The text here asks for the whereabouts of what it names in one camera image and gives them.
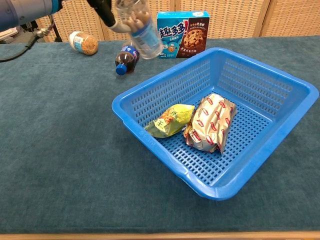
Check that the blue chocolate cookie box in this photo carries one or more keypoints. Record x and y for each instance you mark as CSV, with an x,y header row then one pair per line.
x,y
192,37

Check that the silver snack package red logos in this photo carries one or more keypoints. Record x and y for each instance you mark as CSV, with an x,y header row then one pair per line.
x,y
212,122

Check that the green snack package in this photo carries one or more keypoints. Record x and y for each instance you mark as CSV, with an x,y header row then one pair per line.
x,y
172,121

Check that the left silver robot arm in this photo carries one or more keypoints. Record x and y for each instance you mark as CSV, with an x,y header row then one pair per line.
x,y
25,10

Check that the blue plastic perforated basket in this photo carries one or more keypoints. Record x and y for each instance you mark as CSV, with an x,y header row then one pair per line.
x,y
150,145

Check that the teal table mat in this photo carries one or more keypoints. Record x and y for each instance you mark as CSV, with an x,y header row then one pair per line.
x,y
75,195

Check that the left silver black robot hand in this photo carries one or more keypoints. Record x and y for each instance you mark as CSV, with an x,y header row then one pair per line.
x,y
103,11

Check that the white lid jar brown contents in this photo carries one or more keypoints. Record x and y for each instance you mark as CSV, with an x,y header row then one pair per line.
x,y
86,45

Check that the clear tube of biscuit sticks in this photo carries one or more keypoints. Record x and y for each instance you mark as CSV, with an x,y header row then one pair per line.
x,y
147,37

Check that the cola bottle blue cap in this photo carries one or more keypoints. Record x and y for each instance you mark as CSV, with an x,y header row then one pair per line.
x,y
125,61

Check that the wicker folding screen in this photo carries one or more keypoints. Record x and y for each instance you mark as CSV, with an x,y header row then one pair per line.
x,y
237,17

